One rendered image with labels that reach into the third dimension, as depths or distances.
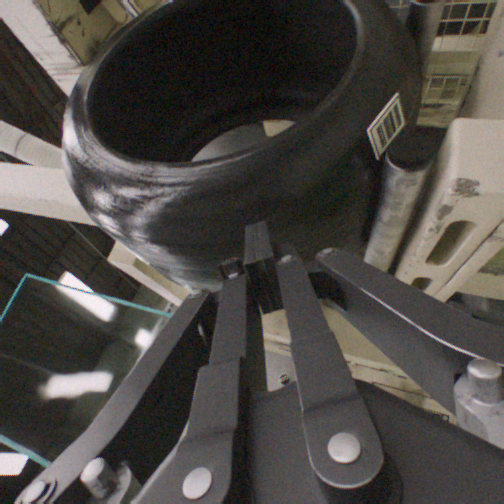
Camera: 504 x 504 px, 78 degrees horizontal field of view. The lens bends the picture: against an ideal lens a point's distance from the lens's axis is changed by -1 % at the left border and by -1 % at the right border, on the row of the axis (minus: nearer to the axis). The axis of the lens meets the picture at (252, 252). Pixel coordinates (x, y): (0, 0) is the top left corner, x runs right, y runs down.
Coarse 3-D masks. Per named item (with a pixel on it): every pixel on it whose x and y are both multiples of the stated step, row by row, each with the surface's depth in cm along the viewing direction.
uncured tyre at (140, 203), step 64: (192, 0) 54; (256, 0) 59; (320, 0) 47; (128, 64) 61; (192, 64) 69; (256, 64) 72; (320, 64) 66; (384, 64) 36; (64, 128) 45; (128, 128) 66; (192, 128) 78; (320, 128) 34; (128, 192) 37; (192, 192) 34; (256, 192) 33; (320, 192) 34; (192, 256) 38
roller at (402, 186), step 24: (408, 144) 31; (432, 144) 30; (384, 168) 33; (408, 168) 30; (384, 192) 36; (408, 192) 34; (384, 216) 39; (408, 216) 39; (384, 240) 44; (384, 264) 51
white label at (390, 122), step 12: (396, 96) 33; (384, 108) 33; (396, 108) 34; (384, 120) 33; (396, 120) 34; (372, 132) 32; (384, 132) 34; (396, 132) 35; (372, 144) 33; (384, 144) 34
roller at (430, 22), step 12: (420, 0) 41; (432, 0) 40; (444, 0) 41; (408, 12) 44; (420, 12) 42; (432, 12) 42; (408, 24) 44; (420, 24) 43; (432, 24) 43; (420, 36) 44; (432, 36) 45; (420, 48) 46; (432, 48) 47; (420, 60) 48
